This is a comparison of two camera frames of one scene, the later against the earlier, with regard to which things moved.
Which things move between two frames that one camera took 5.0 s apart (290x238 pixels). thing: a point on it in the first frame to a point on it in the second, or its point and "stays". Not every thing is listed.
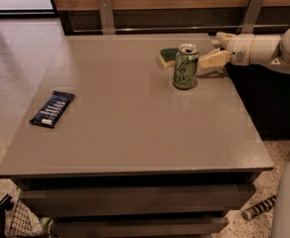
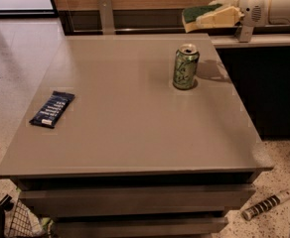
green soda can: [186, 66] stays
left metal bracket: [106, 15] stays
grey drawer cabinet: [132, 156] stays
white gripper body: [238, 49] to [253, 7]
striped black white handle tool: [251, 212] stays
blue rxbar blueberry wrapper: [53, 109] stays
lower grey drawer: [140, 226] stays
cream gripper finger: [215, 59] to [228, 16]
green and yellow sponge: [168, 57] to [190, 15]
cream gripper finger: [223, 38] to [231, 1]
